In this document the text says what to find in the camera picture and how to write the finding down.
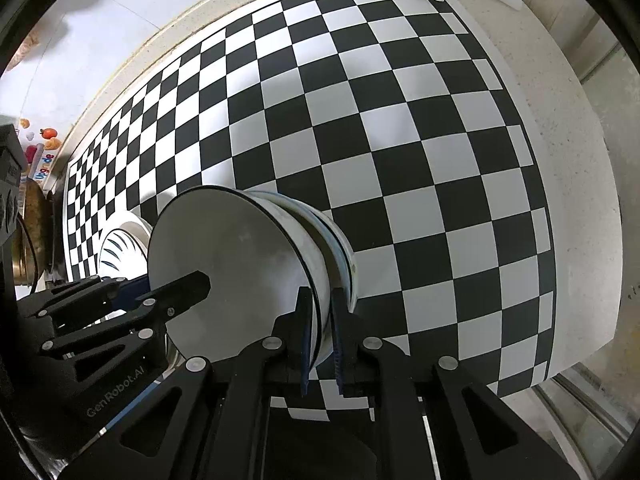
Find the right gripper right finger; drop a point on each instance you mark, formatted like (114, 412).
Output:
(435, 423)

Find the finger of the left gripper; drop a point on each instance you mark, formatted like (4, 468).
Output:
(89, 328)
(93, 291)

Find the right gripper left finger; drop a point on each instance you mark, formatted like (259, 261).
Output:
(203, 422)

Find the white bowl blue rim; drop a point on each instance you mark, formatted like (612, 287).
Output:
(333, 243)

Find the striped pattern plate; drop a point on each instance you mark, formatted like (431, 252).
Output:
(124, 252)

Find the wooden cutting board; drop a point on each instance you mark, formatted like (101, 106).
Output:
(37, 217)

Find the black white checkered mat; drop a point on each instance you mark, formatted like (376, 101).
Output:
(392, 117)

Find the fruit wall sticker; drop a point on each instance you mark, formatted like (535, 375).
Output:
(40, 146)

